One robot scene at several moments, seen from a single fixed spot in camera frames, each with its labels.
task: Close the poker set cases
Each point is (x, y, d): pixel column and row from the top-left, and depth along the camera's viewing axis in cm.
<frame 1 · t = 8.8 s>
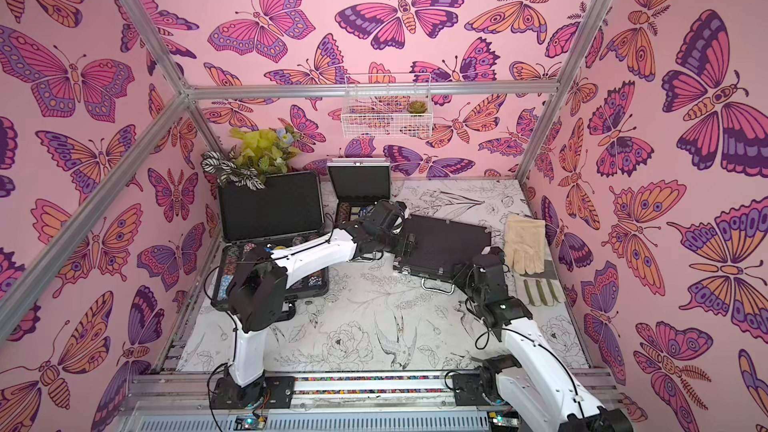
left hand: (413, 242, 90), fingers open
right hand: (456, 266, 84), fingers open
large black poker case: (287, 211, 101), point 10 cm above the table
small silver poker case: (358, 183, 104), point 14 cm above the table
black aluminium poker case: (430, 247, 95), point 7 cm above the table
cream work glove: (524, 244, 102), on the table
green artificial plant: (267, 150, 100), point 24 cm above the table
striped leaf plant: (226, 170, 94), point 24 cm above the table

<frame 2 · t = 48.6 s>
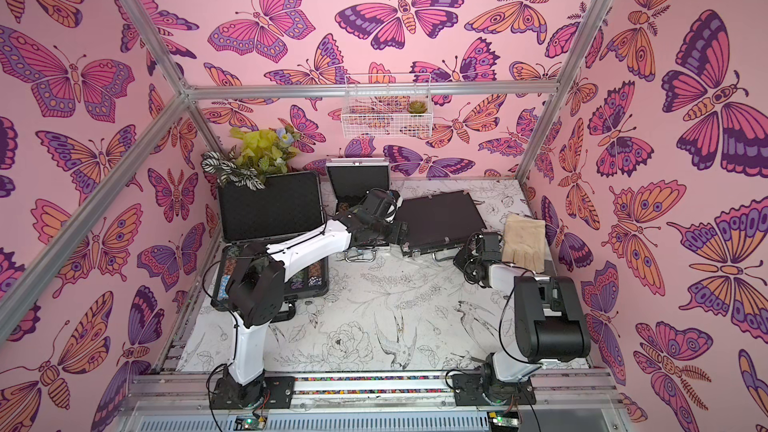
left hand: (405, 229, 91), fingers open
right hand: (459, 257, 96), fingers open
black aluminium poker case: (434, 227, 99), point 8 cm above the table
the other named things where they were.

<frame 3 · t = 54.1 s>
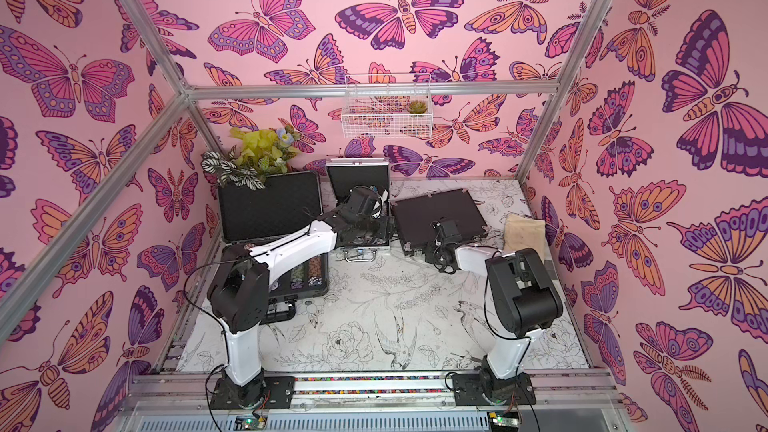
left hand: (393, 222, 91), fingers open
right hand: (435, 250, 99), fingers open
the named things where they were.

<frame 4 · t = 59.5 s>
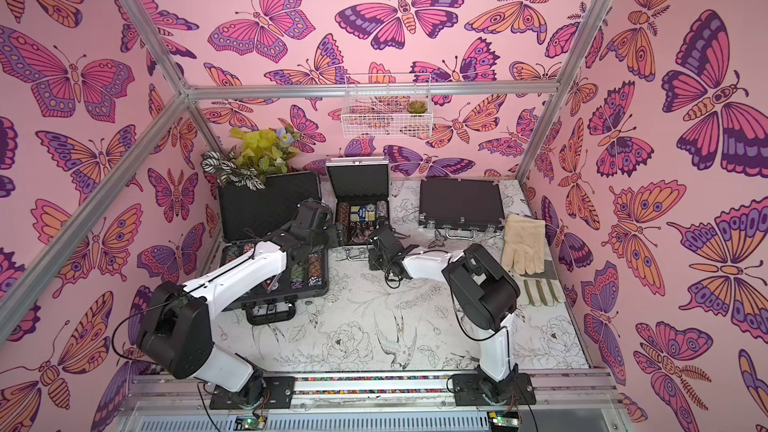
left hand: (338, 229, 89), fingers open
right hand: (376, 252, 97), fingers closed
black aluminium poker case: (459, 204, 108), point 5 cm above the table
the other named things where they were.

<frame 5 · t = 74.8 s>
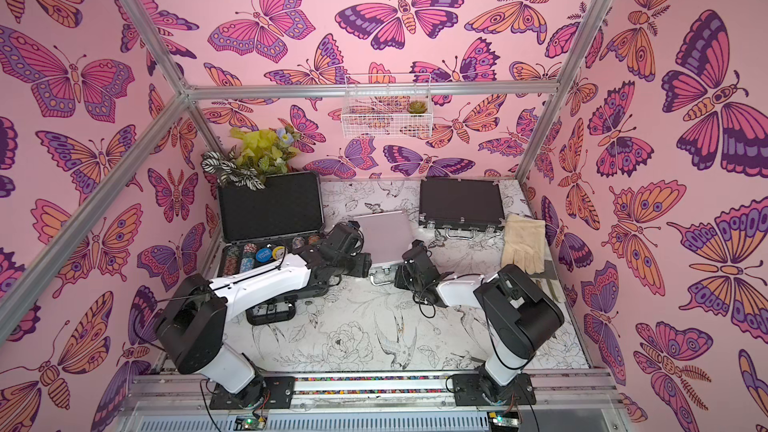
left hand: (366, 260, 88), fingers open
right hand: (397, 271, 94), fingers closed
small silver poker case: (390, 230, 105), point 3 cm above the table
the other named things where they were.

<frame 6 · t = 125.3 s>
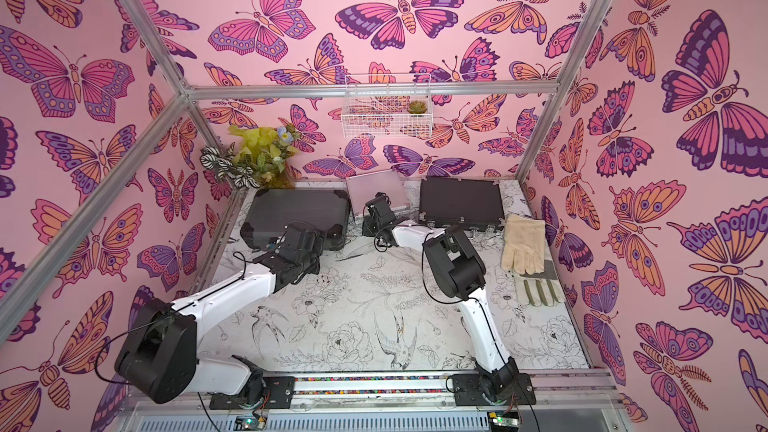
left hand: (329, 236, 89), fingers open
right hand: (369, 221, 105), fingers closed
large black poker case: (270, 210, 111), point 3 cm above the table
small silver poker case: (364, 188, 118), point 3 cm above the table
the other named things where they were.

